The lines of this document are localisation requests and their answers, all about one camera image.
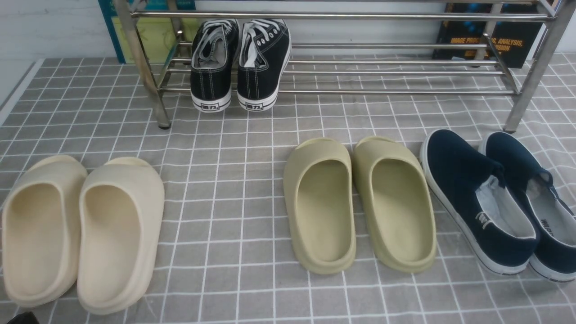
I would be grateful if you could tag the right cream foam slipper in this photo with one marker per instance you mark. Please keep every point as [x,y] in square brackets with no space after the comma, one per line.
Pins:
[121,210]

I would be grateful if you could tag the grey checkered cloth mat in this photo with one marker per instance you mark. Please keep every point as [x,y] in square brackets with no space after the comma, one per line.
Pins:
[225,254]

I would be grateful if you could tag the navy slip-on shoe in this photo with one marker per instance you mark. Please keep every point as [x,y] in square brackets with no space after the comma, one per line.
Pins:
[533,188]
[472,188]

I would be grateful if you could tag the right black canvas sneaker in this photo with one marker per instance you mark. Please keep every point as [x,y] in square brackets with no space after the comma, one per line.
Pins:
[264,54]

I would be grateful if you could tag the steel shoe rack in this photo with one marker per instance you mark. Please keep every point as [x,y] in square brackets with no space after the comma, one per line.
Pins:
[175,74]

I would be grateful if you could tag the black object bottom left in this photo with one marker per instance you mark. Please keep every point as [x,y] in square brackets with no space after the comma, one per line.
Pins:
[24,318]

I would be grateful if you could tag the olive foam slipper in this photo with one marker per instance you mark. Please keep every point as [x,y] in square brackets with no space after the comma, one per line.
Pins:
[317,187]
[397,204]

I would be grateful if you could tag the left cream foam slipper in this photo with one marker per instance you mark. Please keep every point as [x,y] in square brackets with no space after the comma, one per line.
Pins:
[41,231]

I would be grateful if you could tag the cream foam slipper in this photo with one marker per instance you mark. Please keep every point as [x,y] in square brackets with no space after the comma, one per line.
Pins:
[41,231]
[121,210]

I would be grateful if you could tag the black canvas sneaker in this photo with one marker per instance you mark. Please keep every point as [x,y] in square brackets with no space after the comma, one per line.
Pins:
[264,54]
[214,50]

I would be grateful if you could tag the left olive foam slipper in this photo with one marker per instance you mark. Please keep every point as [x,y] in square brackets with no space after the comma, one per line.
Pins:
[317,187]

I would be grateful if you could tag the left black canvas sneaker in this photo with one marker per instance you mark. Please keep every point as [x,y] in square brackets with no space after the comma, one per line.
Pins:
[214,50]

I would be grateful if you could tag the right olive foam slipper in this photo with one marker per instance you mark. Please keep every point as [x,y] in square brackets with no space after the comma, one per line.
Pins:
[397,204]

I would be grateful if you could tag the black image processing book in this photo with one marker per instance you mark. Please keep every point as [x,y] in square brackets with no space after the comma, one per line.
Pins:
[512,40]

